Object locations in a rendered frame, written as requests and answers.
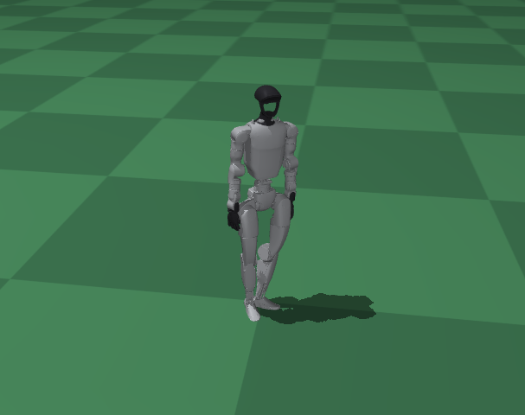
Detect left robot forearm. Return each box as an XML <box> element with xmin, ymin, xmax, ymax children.
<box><xmin>284</xmin><ymin>167</ymin><xmax>298</xmax><ymax>199</ymax></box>

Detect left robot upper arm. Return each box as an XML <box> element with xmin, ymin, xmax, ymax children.
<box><xmin>282</xmin><ymin>122</ymin><xmax>298</xmax><ymax>170</ymax></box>

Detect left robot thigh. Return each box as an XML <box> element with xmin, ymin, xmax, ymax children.
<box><xmin>258</xmin><ymin>192</ymin><xmax>291</xmax><ymax>261</ymax></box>

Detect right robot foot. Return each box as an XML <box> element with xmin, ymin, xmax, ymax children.
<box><xmin>244</xmin><ymin>299</ymin><xmax>260</xmax><ymax>322</ymax></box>

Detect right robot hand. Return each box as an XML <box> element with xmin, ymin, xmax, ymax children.
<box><xmin>227</xmin><ymin>202</ymin><xmax>240</xmax><ymax>231</ymax></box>

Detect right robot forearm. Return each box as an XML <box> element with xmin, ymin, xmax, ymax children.
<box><xmin>227</xmin><ymin>165</ymin><xmax>241</xmax><ymax>211</ymax></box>

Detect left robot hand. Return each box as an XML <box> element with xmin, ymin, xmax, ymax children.
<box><xmin>290</xmin><ymin>192</ymin><xmax>295</xmax><ymax>220</ymax></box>

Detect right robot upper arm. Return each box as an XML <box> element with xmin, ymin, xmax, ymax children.
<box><xmin>230</xmin><ymin>125</ymin><xmax>251</xmax><ymax>177</ymax></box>

